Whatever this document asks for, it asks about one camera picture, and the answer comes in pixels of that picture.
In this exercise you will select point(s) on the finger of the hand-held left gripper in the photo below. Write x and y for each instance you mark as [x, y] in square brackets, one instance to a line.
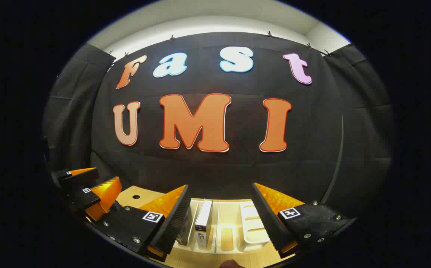
[101, 193]
[66, 174]

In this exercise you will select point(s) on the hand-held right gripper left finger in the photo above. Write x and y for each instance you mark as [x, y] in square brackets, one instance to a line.
[176, 223]

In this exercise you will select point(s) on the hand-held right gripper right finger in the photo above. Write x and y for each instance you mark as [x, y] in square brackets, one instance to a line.
[271, 227]

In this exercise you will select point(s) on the blue-covered book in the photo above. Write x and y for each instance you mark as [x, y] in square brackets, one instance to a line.
[184, 227]

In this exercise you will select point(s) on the white bookshelf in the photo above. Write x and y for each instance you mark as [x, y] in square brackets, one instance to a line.
[252, 227]

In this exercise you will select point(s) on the white portrait-covered book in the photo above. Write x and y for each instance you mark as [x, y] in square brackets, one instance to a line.
[204, 219]

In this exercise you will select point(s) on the thin black pole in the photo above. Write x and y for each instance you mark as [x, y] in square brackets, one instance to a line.
[340, 149]

